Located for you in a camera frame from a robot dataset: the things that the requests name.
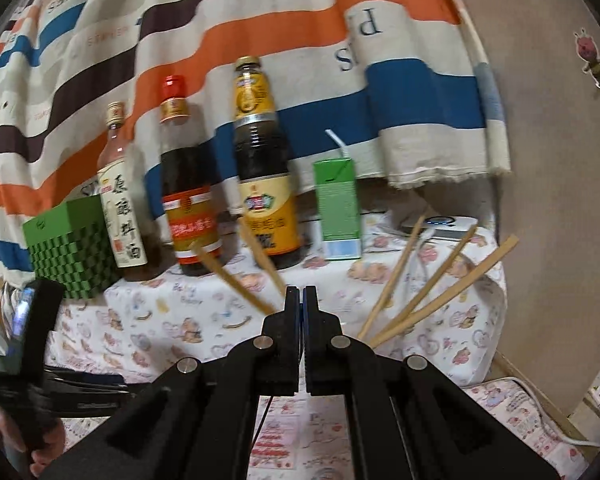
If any brown board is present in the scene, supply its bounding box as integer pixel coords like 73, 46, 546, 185
454, 0, 600, 421

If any dark bottle with yellow label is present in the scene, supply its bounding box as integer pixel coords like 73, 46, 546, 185
232, 56, 303, 270

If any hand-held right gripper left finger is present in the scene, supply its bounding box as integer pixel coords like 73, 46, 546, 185
50, 285, 301, 480

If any green checkered box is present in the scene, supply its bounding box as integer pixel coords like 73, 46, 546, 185
22, 197, 118, 301

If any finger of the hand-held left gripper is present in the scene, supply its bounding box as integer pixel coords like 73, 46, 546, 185
44, 365, 127, 385
44, 384, 136, 416

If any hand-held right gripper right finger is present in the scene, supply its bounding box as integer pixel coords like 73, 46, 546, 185
303, 285, 561, 480

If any clear bottle with white label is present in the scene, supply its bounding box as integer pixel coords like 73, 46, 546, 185
96, 101, 148, 268

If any thin black cable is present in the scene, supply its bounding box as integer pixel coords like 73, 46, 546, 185
252, 394, 275, 466

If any person's left hand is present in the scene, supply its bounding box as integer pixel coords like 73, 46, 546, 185
0, 390, 67, 478

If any wooden frame strip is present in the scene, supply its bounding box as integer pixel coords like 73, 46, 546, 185
490, 349, 588, 443

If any white power cable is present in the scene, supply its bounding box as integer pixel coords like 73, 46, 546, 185
498, 376, 600, 447

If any pink print cloth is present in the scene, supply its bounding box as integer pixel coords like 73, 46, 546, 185
60, 374, 598, 480

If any white drinking straw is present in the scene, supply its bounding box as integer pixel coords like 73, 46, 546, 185
325, 129, 351, 160

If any cartoon wall sticker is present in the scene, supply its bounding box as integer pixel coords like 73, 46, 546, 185
574, 30, 600, 90

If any green drink carton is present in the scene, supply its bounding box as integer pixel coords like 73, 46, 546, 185
312, 156, 363, 261

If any striped cloth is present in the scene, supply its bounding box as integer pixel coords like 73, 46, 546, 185
0, 0, 511, 281

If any white flat device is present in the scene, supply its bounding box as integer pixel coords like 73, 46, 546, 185
400, 215, 480, 241

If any bear print white cloth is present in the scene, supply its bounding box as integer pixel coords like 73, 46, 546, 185
45, 210, 508, 391

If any dark bottle with red label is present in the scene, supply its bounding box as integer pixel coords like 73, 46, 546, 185
159, 75, 225, 277

